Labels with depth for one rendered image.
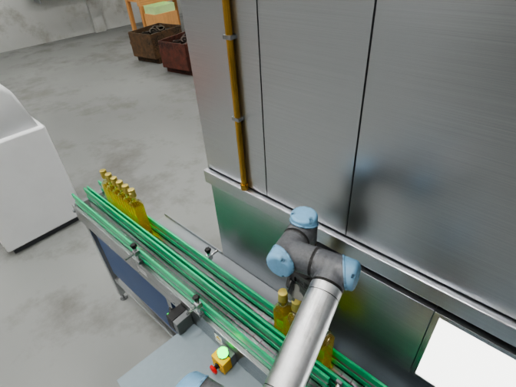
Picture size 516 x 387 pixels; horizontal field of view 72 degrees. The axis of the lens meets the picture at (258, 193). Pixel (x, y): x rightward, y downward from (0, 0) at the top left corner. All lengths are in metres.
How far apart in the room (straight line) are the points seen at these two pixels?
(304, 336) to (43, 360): 2.31
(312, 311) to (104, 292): 2.40
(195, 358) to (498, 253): 1.19
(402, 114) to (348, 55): 0.18
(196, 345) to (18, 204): 2.29
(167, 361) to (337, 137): 1.17
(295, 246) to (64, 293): 2.52
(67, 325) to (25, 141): 1.45
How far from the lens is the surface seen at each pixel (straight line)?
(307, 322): 0.79
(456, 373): 1.28
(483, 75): 0.78
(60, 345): 2.91
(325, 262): 0.85
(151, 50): 7.94
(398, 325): 1.23
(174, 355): 1.68
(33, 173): 3.46
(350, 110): 0.91
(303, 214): 0.94
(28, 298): 3.32
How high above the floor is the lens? 2.18
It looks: 37 degrees down
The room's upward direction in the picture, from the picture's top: 4 degrees counter-clockwise
